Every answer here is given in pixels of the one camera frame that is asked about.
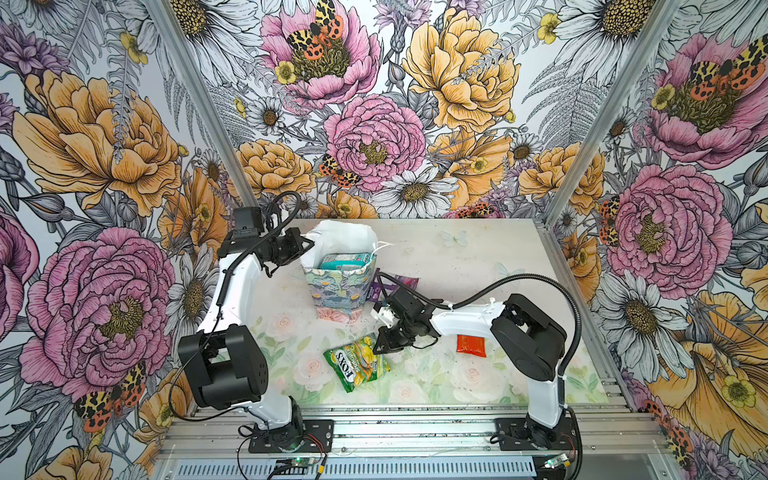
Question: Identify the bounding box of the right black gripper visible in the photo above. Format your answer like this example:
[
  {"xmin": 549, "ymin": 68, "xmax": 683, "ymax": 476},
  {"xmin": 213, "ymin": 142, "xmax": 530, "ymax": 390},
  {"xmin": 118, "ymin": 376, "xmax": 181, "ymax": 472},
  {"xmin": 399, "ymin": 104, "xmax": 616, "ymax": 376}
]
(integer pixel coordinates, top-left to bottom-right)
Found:
[{"xmin": 372, "ymin": 314, "xmax": 418, "ymax": 355}]

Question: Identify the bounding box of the green Fox's candy packet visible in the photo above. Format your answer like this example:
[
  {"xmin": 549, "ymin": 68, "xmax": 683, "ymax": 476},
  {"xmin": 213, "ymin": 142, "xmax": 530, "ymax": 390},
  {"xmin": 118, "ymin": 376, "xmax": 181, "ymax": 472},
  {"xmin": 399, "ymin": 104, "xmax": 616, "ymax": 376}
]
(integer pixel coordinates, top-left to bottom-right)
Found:
[{"xmin": 323, "ymin": 334, "xmax": 390, "ymax": 393}]

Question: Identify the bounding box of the purple snack packet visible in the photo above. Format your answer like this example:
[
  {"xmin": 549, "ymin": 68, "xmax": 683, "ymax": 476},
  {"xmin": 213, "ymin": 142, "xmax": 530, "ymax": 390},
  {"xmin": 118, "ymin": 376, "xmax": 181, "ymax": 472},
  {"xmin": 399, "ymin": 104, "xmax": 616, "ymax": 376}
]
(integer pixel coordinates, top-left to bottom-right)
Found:
[{"xmin": 366, "ymin": 270, "xmax": 419, "ymax": 303}]

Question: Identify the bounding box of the teal snack packet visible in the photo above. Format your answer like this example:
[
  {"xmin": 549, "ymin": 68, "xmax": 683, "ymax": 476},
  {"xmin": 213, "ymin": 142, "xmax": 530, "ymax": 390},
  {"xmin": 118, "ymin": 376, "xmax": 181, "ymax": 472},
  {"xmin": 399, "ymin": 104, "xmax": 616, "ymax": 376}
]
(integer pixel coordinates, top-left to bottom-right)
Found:
[{"xmin": 319, "ymin": 252, "xmax": 374, "ymax": 271}]

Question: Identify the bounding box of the floral paper gift bag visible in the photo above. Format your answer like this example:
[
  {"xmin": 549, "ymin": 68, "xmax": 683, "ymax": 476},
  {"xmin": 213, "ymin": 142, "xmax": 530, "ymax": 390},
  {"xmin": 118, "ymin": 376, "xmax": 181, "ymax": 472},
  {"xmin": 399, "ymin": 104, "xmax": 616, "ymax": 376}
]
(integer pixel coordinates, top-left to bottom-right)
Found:
[{"xmin": 300, "ymin": 220, "xmax": 388, "ymax": 324}]

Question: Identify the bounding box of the red snack packet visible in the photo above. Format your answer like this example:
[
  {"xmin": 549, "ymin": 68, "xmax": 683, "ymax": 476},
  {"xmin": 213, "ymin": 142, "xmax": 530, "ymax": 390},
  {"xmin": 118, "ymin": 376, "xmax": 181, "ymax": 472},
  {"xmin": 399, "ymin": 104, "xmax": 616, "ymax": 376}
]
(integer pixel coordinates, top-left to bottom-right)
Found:
[{"xmin": 456, "ymin": 335, "xmax": 487, "ymax": 358}]

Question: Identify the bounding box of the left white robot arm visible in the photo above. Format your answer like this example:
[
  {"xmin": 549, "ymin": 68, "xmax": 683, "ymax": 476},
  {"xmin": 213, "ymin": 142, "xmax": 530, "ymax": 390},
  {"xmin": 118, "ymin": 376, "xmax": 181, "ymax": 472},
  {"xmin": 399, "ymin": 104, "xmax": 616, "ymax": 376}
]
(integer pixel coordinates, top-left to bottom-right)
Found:
[{"xmin": 177, "ymin": 227, "xmax": 314, "ymax": 443}]

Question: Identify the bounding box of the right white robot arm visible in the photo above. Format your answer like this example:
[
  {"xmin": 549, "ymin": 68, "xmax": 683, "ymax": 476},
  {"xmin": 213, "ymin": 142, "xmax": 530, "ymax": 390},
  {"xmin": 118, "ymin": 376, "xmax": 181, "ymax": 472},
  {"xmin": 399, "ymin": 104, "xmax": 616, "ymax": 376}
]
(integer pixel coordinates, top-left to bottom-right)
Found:
[{"xmin": 371, "ymin": 289, "xmax": 581, "ymax": 449}]

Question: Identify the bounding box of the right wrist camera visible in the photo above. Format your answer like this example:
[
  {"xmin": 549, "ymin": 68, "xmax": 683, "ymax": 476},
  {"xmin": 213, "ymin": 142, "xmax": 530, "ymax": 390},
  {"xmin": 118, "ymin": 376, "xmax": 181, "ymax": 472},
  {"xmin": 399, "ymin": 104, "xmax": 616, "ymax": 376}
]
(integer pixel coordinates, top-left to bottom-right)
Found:
[{"xmin": 371, "ymin": 302, "xmax": 397, "ymax": 328}]

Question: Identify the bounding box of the right black corrugated cable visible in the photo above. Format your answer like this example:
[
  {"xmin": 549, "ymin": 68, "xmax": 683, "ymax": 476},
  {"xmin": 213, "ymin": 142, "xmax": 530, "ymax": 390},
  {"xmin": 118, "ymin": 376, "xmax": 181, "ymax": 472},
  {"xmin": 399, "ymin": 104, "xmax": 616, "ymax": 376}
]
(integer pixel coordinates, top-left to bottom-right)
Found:
[{"xmin": 374, "ymin": 271, "xmax": 583, "ymax": 480}]

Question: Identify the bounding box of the left black cable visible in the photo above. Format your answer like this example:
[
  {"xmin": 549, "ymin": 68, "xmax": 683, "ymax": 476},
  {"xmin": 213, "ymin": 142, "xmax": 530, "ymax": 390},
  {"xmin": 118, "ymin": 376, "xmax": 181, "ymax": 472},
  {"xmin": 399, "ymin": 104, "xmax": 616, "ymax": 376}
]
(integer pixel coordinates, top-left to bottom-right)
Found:
[{"xmin": 167, "ymin": 190, "xmax": 303, "ymax": 423}]

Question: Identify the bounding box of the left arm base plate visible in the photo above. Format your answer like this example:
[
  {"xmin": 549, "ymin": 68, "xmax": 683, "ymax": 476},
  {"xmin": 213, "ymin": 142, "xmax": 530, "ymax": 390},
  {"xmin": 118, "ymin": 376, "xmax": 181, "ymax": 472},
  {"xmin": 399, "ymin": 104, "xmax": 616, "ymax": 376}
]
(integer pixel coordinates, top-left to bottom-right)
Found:
[{"xmin": 248, "ymin": 419, "xmax": 335, "ymax": 454}]

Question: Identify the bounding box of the left aluminium corner post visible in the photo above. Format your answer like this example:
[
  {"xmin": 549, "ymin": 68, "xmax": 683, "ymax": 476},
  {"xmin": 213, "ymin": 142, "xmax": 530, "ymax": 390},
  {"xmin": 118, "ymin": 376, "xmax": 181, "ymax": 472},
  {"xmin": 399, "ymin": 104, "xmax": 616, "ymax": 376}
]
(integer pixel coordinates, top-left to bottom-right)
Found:
[{"xmin": 147, "ymin": 1, "xmax": 258, "ymax": 207}]

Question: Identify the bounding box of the aluminium corner post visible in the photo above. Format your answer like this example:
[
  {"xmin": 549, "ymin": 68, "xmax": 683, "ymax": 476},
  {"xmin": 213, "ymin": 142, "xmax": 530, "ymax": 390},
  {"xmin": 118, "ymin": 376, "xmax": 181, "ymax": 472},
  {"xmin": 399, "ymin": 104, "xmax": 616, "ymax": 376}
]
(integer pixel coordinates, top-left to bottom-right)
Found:
[
  {"xmin": 147, "ymin": 1, "xmax": 258, "ymax": 207},
  {"xmin": 543, "ymin": 0, "xmax": 681, "ymax": 228}
]

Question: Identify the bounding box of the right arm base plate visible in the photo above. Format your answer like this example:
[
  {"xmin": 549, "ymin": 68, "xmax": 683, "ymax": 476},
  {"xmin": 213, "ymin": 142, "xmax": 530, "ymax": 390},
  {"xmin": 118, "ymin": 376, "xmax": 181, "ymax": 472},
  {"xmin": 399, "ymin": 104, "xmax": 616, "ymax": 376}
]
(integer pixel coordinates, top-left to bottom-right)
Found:
[{"xmin": 494, "ymin": 414, "xmax": 581, "ymax": 452}]

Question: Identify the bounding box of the aluminium rail frame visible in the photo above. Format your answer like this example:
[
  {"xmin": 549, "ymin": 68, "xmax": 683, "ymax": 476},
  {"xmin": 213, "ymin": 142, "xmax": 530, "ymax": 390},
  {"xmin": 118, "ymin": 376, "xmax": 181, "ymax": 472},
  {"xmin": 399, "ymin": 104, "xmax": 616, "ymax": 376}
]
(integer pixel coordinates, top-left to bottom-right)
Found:
[{"xmin": 154, "ymin": 405, "xmax": 683, "ymax": 479}]

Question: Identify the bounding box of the right aluminium corner post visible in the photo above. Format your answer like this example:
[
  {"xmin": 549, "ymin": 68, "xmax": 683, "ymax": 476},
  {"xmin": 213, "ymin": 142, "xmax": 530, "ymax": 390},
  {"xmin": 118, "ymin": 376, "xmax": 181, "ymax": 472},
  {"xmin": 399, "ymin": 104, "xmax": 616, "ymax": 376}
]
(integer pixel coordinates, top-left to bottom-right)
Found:
[{"xmin": 543, "ymin": 0, "xmax": 681, "ymax": 228}]

